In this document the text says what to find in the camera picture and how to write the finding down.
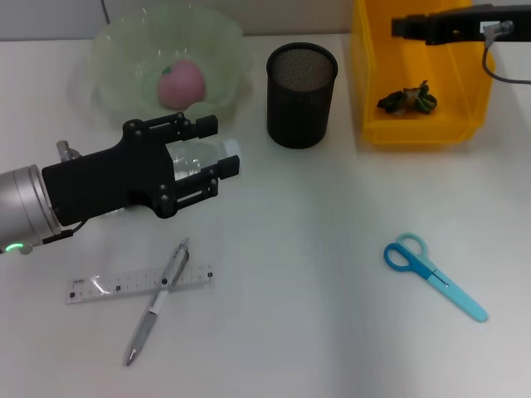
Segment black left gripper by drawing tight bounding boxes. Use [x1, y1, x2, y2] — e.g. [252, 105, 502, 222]
[41, 112, 241, 228]

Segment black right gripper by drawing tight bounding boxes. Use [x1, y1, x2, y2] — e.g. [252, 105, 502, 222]
[391, 3, 531, 46]

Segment clear green-label water bottle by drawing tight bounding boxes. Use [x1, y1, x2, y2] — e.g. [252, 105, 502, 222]
[165, 138, 242, 183]

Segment pink peach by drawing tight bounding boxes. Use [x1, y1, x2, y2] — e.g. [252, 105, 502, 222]
[156, 60, 207, 109]

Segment green plastic wrapper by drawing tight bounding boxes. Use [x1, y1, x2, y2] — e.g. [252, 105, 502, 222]
[375, 80, 439, 115]

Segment pale green fruit plate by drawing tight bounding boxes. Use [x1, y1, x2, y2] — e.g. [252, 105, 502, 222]
[68, 3, 255, 133]

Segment black mesh pen holder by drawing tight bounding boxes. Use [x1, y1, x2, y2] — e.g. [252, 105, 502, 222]
[265, 41, 339, 149]

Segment silver white ballpoint pen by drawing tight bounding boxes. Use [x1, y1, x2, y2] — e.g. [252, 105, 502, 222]
[125, 236, 192, 366]

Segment clear plastic ruler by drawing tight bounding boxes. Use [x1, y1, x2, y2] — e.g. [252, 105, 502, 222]
[66, 260, 217, 306]

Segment blue scissors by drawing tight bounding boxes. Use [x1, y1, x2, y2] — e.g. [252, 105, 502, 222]
[383, 232, 490, 323]

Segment yellow plastic bin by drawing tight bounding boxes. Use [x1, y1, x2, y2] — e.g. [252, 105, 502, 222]
[348, 0, 497, 153]

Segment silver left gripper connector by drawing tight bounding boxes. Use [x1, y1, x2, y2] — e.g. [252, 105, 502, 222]
[56, 140, 82, 163]

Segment grey right gripper cable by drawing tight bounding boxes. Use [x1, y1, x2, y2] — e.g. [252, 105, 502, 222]
[480, 20, 531, 86]

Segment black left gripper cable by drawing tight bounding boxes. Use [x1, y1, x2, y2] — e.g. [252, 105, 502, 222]
[41, 219, 88, 245]

